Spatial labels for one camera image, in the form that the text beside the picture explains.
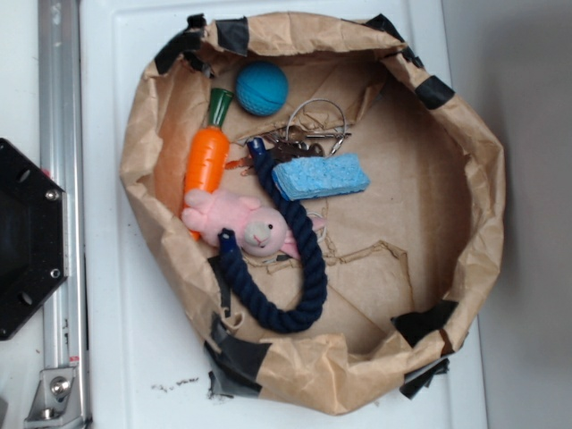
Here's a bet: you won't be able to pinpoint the blue sponge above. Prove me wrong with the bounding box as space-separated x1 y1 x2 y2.
272 154 370 201

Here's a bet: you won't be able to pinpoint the pink plush bunny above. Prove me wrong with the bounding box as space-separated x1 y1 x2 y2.
181 189 300 260

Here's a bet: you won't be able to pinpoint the orange toy carrot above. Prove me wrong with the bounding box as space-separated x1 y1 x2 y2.
181 88 235 242

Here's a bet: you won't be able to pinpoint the blue rubber ball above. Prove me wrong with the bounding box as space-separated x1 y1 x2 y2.
235 62 289 116

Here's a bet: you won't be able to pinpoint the brown paper bag bin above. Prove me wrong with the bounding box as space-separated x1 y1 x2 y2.
120 13 505 415

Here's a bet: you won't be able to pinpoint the navy blue rope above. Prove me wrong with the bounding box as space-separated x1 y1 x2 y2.
217 137 329 334

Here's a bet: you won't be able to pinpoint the keys on wire ring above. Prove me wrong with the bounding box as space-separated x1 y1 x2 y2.
245 97 350 163

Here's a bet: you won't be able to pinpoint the aluminium extrusion rail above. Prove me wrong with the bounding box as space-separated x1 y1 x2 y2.
38 1 92 428

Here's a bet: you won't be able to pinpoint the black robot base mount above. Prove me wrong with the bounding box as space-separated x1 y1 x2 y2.
1 139 67 341

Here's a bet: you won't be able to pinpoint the metal corner bracket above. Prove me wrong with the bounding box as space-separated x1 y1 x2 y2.
23 367 87 428

